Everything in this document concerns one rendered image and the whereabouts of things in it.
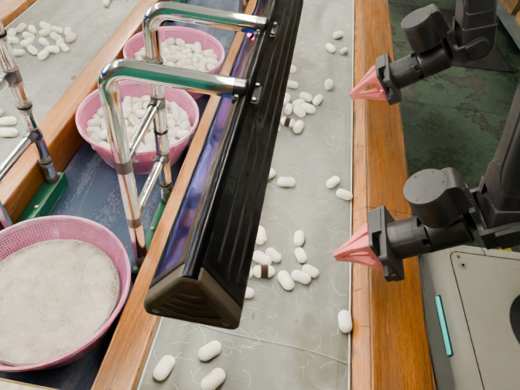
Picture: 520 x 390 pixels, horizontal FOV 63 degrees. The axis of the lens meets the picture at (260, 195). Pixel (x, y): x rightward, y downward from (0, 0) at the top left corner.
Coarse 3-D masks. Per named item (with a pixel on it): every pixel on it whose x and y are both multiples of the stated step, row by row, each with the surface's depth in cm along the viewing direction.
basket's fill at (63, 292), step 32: (32, 256) 73; (64, 256) 73; (96, 256) 74; (0, 288) 68; (32, 288) 68; (64, 288) 69; (96, 288) 70; (0, 320) 65; (32, 320) 65; (64, 320) 66; (96, 320) 66; (0, 352) 62; (32, 352) 62; (64, 352) 63
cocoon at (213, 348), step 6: (210, 342) 63; (216, 342) 63; (204, 348) 62; (210, 348) 62; (216, 348) 62; (198, 354) 62; (204, 354) 62; (210, 354) 62; (216, 354) 63; (204, 360) 62
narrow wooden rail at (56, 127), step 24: (144, 0) 132; (120, 48) 113; (96, 72) 104; (72, 96) 97; (48, 120) 91; (72, 120) 93; (48, 144) 86; (72, 144) 95; (24, 168) 81; (0, 192) 77; (24, 192) 80; (0, 240) 76
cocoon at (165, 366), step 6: (162, 360) 60; (168, 360) 60; (174, 360) 61; (156, 366) 60; (162, 366) 60; (168, 366) 60; (156, 372) 59; (162, 372) 59; (168, 372) 60; (156, 378) 59; (162, 378) 59
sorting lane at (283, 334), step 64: (320, 0) 151; (320, 64) 122; (320, 128) 102; (320, 192) 88; (320, 256) 78; (256, 320) 68; (320, 320) 69; (192, 384) 61; (256, 384) 61; (320, 384) 62
